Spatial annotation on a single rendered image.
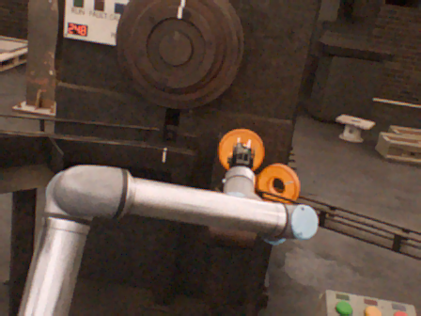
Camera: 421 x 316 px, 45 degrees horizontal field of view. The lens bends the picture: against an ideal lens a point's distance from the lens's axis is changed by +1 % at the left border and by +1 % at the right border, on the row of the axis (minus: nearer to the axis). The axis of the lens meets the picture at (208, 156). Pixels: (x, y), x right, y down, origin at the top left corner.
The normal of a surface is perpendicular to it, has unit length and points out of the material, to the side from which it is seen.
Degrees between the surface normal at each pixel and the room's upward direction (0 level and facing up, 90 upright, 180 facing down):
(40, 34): 90
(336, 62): 90
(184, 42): 90
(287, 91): 90
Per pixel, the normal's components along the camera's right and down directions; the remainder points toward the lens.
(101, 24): -0.08, 0.32
